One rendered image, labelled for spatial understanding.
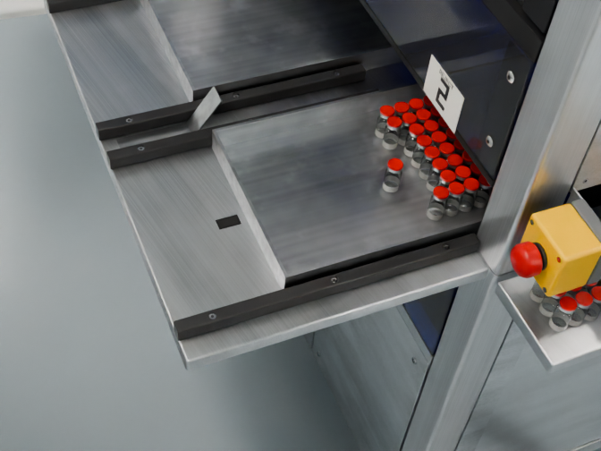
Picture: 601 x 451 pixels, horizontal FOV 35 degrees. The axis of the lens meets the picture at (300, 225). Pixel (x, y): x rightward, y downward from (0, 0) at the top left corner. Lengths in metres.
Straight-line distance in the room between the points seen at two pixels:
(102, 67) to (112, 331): 0.89
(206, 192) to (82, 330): 0.99
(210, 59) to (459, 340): 0.55
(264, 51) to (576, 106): 0.58
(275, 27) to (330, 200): 0.36
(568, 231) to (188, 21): 0.70
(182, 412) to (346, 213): 0.93
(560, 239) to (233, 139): 0.47
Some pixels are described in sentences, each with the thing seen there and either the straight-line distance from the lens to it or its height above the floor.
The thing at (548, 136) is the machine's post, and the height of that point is 1.13.
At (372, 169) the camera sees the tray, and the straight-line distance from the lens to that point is 1.31.
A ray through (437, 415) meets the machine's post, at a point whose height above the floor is 0.51.
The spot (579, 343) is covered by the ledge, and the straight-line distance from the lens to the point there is 1.21.
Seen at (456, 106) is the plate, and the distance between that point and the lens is 1.20.
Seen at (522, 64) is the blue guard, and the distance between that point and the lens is 1.07.
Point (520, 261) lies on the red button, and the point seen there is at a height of 1.00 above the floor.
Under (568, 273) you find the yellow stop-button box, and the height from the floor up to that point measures 1.00.
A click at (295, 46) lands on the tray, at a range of 1.48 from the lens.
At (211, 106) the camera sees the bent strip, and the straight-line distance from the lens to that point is 1.31.
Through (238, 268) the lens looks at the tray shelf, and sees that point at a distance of 1.18.
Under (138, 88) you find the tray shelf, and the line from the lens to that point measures 1.40.
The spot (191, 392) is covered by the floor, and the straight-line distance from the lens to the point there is 2.10.
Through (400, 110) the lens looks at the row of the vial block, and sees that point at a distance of 1.33.
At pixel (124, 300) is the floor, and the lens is 2.24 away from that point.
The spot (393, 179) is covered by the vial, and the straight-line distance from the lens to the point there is 1.26.
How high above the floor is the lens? 1.82
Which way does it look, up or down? 50 degrees down
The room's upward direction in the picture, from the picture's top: 7 degrees clockwise
